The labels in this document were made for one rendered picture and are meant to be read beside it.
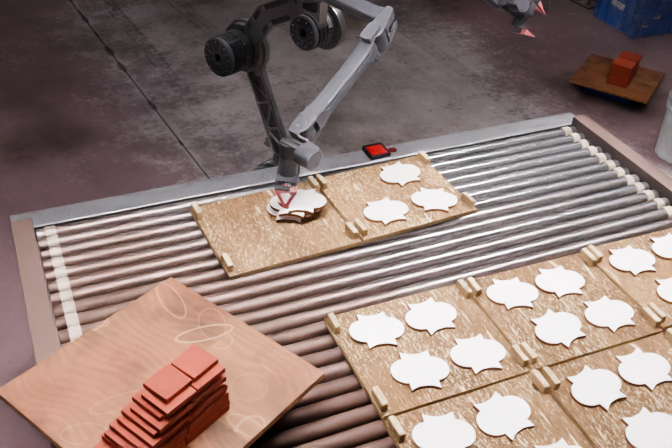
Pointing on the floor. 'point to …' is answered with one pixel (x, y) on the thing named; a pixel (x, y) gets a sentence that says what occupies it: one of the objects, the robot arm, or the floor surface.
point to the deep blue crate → (635, 2)
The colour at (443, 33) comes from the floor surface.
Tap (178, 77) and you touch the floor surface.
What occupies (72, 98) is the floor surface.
